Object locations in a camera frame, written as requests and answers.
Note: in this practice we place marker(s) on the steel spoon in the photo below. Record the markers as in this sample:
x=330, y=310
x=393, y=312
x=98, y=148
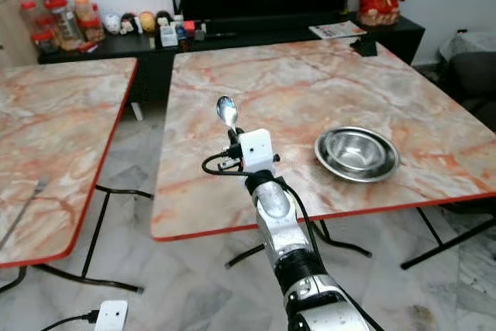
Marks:
x=227, y=112

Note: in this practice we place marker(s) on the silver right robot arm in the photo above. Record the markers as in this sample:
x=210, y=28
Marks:
x=279, y=218

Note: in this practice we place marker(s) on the large marble-pattern folding table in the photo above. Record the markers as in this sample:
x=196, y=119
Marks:
x=287, y=114

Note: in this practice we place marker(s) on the black television cabinet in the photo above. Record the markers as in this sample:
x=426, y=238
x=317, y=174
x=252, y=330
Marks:
x=155, y=71

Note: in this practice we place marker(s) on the black remote control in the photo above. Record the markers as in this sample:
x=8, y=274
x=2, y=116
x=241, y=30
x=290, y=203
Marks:
x=217, y=34

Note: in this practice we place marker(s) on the small white box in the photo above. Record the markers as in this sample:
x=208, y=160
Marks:
x=168, y=36

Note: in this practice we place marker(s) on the stainless steel bowl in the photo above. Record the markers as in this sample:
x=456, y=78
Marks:
x=356, y=154

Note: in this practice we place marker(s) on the black-haired toy figure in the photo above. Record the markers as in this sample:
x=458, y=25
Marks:
x=165, y=18

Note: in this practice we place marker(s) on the yellow toy figure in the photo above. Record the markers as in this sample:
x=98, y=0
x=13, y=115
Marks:
x=147, y=22

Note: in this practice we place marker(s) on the dark-haired toy figure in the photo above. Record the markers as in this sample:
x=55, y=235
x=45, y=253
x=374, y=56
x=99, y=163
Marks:
x=129, y=24

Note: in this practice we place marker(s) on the printed magazine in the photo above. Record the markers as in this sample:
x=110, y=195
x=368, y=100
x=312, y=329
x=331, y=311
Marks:
x=337, y=29

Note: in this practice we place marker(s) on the small black box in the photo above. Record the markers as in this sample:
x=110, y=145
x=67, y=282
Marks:
x=364, y=45

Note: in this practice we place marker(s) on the white toy figure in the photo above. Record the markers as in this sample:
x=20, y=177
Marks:
x=111, y=25

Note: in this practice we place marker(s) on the orange-lid snack jar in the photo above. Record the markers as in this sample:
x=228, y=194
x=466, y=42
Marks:
x=87, y=18

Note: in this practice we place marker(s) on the tall red-lid plastic jar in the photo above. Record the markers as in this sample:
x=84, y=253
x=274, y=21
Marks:
x=63, y=21

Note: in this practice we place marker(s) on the short red-lid plastic jar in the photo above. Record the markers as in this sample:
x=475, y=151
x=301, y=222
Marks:
x=43, y=41

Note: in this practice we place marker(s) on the steel fork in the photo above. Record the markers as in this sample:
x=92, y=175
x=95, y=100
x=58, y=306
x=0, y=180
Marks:
x=25, y=211

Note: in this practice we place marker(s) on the slim red-lid plastic jar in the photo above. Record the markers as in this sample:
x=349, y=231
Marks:
x=31, y=18

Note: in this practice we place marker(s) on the light wooden cabinet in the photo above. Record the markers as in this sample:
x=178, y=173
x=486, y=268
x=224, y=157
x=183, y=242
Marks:
x=17, y=25

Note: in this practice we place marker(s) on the grey sofa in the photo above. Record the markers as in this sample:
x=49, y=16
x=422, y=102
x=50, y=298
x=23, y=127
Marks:
x=471, y=75

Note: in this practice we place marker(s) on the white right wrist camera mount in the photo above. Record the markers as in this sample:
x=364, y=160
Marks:
x=256, y=147

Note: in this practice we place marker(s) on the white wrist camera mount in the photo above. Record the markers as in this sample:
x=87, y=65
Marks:
x=111, y=316
x=256, y=147

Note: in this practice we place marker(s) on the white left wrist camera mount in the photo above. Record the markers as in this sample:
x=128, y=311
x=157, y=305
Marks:
x=111, y=316

